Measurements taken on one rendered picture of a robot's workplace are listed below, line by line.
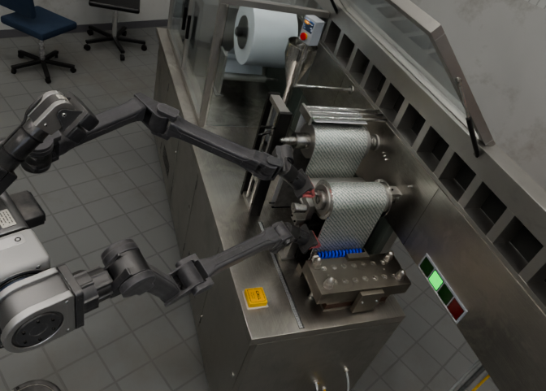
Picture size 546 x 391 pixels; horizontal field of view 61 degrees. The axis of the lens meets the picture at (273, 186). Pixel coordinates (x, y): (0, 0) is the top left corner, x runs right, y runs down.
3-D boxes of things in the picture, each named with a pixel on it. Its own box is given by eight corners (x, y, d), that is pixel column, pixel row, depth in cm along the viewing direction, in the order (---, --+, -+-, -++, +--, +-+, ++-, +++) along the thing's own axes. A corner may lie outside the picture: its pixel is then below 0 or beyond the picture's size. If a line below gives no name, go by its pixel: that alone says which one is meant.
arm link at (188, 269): (169, 314, 136) (153, 285, 139) (209, 287, 138) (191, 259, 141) (116, 295, 94) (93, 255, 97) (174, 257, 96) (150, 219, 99)
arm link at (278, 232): (197, 291, 131) (177, 259, 135) (191, 299, 135) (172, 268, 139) (299, 238, 159) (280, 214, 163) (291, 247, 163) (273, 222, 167)
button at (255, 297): (243, 292, 173) (244, 288, 172) (261, 290, 176) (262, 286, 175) (248, 308, 169) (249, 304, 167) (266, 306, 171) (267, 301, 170)
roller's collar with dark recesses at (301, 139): (288, 141, 185) (293, 128, 181) (302, 142, 187) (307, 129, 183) (294, 151, 180) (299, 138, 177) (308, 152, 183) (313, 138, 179)
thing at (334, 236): (309, 254, 182) (325, 220, 170) (361, 249, 191) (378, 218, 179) (310, 254, 181) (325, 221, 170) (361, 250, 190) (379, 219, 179)
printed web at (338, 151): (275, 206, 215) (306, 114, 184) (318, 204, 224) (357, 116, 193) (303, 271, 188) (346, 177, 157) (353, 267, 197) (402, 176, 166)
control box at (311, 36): (295, 38, 187) (302, 14, 181) (307, 37, 191) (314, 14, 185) (305, 46, 184) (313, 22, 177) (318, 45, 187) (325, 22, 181)
